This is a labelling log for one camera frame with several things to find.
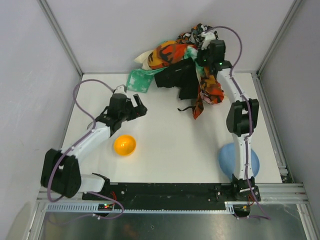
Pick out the orange yellow brown camouflage cloth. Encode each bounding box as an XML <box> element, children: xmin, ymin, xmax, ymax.
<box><xmin>147</xmin><ymin>40</ymin><xmax>225</xmax><ymax>120</ymax></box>

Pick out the black orange white camouflage cloth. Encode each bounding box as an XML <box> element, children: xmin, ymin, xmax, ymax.
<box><xmin>176</xmin><ymin>23</ymin><xmax>219</xmax><ymax>49</ymax></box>

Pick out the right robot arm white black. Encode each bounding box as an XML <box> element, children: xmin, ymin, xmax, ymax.
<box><xmin>197</xmin><ymin>39</ymin><xmax>260</xmax><ymax>202</ymax></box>

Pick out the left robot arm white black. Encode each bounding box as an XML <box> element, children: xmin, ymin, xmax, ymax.
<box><xmin>40</xmin><ymin>93</ymin><xmax>148</xmax><ymax>198</ymax></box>

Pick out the green white tie-dye cloth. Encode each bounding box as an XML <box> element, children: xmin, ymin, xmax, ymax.
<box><xmin>126</xmin><ymin>40</ymin><xmax>198</xmax><ymax>93</ymax></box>

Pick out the cream beige cloth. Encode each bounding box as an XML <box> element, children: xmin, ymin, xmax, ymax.
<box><xmin>134</xmin><ymin>50</ymin><xmax>153</xmax><ymax>64</ymax></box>

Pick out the orange plastic bowl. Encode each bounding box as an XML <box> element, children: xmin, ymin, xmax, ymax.
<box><xmin>113</xmin><ymin>134</ymin><xmax>137</xmax><ymax>157</ymax></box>

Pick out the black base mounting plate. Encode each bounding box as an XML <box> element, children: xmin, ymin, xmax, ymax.
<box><xmin>82</xmin><ymin>182</ymin><xmax>262</xmax><ymax>211</ymax></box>

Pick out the light blue plate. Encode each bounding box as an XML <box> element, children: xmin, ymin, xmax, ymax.
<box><xmin>218</xmin><ymin>143</ymin><xmax>260</xmax><ymax>181</ymax></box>

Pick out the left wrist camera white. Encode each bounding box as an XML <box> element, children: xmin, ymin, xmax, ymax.
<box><xmin>113</xmin><ymin>84</ymin><xmax>127</xmax><ymax>95</ymax></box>

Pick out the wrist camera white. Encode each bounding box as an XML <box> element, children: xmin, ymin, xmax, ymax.
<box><xmin>200</xmin><ymin>31</ymin><xmax>217</xmax><ymax>50</ymax></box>
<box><xmin>113</xmin><ymin>84</ymin><xmax>127</xmax><ymax>95</ymax></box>

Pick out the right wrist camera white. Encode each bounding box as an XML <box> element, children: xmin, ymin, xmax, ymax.
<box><xmin>200</xmin><ymin>31</ymin><xmax>217</xmax><ymax>50</ymax></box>

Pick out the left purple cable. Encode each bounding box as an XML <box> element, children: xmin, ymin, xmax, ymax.
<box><xmin>46</xmin><ymin>79</ymin><xmax>126</xmax><ymax>221</ymax></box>

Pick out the purple cable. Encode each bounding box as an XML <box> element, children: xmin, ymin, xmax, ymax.
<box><xmin>202</xmin><ymin>24</ymin><xmax>272</xmax><ymax>221</ymax></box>
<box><xmin>46</xmin><ymin>79</ymin><xmax>126</xmax><ymax>221</ymax></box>

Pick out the right aluminium frame post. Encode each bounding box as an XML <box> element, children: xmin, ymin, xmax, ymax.
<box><xmin>256</xmin><ymin>0</ymin><xmax>305</xmax><ymax>76</ymax></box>

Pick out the aluminium frame post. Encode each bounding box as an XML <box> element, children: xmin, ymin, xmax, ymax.
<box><xmin>37</xmin><ymin>0</ymin><xmax>84</xmax><ymax>77</ymax></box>
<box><xmin>256</xmin><ymin>0</ymin><xmax>305</xmax><ymax>76</ymax></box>

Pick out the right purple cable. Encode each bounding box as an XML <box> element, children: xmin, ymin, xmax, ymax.
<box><xmin>202</xmin><ymin>24</ymin><xmax>272</xmax><ymax>221</ymax></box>

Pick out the left aluminium frame post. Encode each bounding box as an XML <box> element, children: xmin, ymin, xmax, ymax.
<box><xmin>37</xmin><ymin>0</ymin><xmax>84</xmax><ymax>77</ymax></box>

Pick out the grey slotted cable duct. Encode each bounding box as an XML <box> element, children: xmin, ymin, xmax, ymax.
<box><xmin>45</xmin><ymin>202</ymin><xmax>238</xmax><ymax>214</ymax></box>

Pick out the aluminium extrusion rail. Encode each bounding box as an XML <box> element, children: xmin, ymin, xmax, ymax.
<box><xmin>36</xmin><ymin>183</ymin><xmax>309</xmax><ymax>204</ymax></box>

